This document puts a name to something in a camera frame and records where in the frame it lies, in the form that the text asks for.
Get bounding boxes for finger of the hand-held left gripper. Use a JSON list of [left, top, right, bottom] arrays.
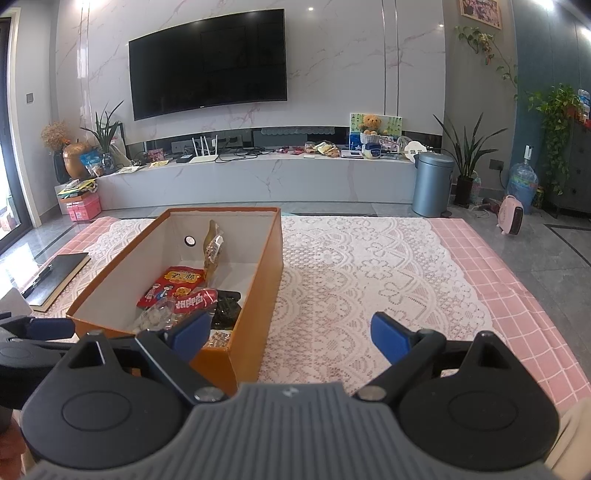
[[0, 315, 76, 342]]

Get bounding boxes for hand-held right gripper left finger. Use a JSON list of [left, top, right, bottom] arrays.
[[55, 310, 227, 404]]

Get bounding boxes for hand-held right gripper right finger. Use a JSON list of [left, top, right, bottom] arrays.
[[355, 312, 527, 402]]

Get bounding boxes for gold striped snack packet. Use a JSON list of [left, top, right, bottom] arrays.
[[203, 329, 232, 352]]

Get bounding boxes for small red snack packet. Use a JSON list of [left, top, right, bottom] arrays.
[[172, 288, 219, 315]]

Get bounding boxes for clear nut packet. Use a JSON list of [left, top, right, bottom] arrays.
[[136, 299, 178, 332]]

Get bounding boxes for dark green snack packet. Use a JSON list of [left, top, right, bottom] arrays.
[[210, 290, 242, 330]]

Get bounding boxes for large red snack packet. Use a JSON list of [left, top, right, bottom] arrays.
[[137, 267, 206, 309]]

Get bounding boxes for olive clear snack packet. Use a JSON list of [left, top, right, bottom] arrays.
[[203, 220, 225, 283]]

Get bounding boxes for orange cardboard box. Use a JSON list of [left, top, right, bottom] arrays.
[[66, 207, 284, 386]]

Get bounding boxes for grey card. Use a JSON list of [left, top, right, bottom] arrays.
[[0, 286, 33, 319]]

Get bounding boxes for black pen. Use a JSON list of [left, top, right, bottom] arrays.
[[23, 263, 56, 296]]

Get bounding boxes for black notebook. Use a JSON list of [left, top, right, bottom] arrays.
[[21, 252, 92, 311]]

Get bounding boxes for white lace tablecloth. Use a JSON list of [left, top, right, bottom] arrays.
[[44, 216, 499, 388]]

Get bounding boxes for pink storage box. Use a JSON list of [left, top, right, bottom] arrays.
[[58, 187, 102, 222]]

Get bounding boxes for yellow green packet pile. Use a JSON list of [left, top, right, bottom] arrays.
[[58, 179, 98, 200]]

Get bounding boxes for blue-grey trash can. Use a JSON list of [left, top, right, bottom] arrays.
[[412, 152, 455, 217]]

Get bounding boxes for white marble TV console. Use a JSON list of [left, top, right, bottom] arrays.
[[95, 150, 419, 217]]

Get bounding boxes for long-leaf potted plant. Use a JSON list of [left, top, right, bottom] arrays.
[[434, 113, 497, 207]]

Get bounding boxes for golden gourd ornament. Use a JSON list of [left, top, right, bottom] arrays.
[[62, 141, 93, 180]]

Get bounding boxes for blue snack bag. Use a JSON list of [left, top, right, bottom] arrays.
[[79, 150, 102, 177]]

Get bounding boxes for pink heater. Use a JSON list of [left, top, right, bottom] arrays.
[[496, 195, 526, 237]]

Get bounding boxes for white router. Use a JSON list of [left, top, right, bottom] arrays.
[[189, 135, 220, 164]]

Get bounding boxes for dried flowers in black vase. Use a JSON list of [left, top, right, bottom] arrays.
[[41, 121, 71, 185]]

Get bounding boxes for glass balcony door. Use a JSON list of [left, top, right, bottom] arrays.
[[0, 18, 35, 259]]

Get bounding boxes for assorted yellow snack bags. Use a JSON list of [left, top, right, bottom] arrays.
[[305, 141, 340, 158]]

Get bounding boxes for blue water jug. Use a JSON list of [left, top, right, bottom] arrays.
[[507, 161, 539, 214]]

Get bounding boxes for small leafy potted plant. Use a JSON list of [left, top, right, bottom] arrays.
[[81, 100, 125, 174]]

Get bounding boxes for teddy bear picture box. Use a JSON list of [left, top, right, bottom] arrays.
[[349, 112, 404, 158]]

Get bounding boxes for person's beige clothing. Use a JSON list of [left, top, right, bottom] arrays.
[[551, 406, 591, 480]]

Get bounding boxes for dark grey cabinet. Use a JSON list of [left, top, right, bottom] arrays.
[[547, 117, 591, 217]]

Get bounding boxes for black curved television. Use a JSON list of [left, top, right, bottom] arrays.
[[128, 8, 289, 121]]

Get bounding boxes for trailing vine plant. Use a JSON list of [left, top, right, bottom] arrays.
[[526, 83, 583, 197]]

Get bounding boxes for hanging ivy vine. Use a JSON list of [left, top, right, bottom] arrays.
[[455, 25, 520, 100]]

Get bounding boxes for framed wall picture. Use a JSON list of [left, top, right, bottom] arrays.
[[459, 0, 502, 31]]

